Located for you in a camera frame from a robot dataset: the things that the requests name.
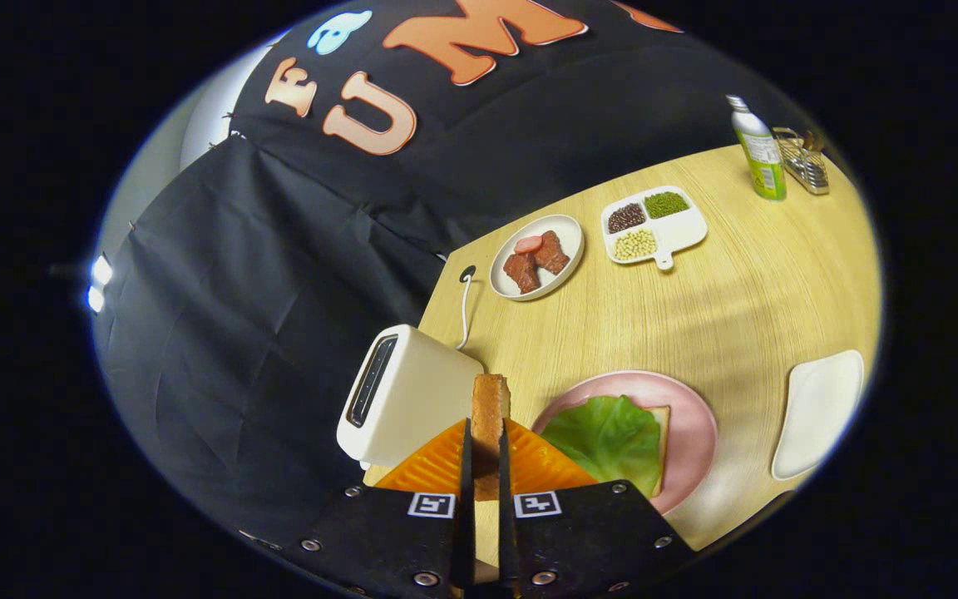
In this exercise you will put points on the brown meat piece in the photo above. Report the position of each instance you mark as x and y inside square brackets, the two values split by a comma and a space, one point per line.
[552, 254]
[522, 273]

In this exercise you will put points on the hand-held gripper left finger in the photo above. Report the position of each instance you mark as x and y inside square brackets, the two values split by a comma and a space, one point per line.
[396, 545]

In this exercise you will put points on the green lettuce leaf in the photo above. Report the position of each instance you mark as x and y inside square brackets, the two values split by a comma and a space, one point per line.
[608, 441]

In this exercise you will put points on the heap of green beans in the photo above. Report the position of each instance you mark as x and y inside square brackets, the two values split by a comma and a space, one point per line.
[666, 205]

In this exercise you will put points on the heap of pale soybeans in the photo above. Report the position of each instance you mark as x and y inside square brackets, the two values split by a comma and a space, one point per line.
[635, 245]

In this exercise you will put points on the heap of dark red beans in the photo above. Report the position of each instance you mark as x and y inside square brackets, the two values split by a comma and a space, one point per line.
[626, 218]

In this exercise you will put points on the white toaster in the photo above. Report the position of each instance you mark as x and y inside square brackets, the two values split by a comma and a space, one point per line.
[429, 391]

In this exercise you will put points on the white bread slice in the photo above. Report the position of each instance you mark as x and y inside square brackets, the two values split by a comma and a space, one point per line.
[664, 441]

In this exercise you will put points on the white divided dish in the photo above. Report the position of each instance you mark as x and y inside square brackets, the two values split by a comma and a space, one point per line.
[683, 233]

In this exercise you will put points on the pink sausage slice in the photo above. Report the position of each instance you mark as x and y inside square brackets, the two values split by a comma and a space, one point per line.
[528, 245]

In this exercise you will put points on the white round plate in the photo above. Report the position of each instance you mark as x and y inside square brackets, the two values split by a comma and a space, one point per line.
[566, 229]

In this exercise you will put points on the pink round plate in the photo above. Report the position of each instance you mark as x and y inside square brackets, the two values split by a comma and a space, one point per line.
[691, 433]

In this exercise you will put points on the toasted bread slice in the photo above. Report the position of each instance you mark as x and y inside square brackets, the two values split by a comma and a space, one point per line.
[489, 424]

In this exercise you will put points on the white square plate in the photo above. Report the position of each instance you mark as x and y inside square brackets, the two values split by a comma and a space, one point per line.
[820, 416]

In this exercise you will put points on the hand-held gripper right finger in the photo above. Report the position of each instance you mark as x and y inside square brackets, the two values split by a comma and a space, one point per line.
[591, 541]

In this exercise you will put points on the black backdrop cloth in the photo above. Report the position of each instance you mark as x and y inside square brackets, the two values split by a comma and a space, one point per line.
[279, 249]

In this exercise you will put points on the bright ceiling light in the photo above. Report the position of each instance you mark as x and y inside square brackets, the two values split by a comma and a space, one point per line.
[101, 273]

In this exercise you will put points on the green label metal bottle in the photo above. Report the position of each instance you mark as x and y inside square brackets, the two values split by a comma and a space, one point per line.
[763, 158]

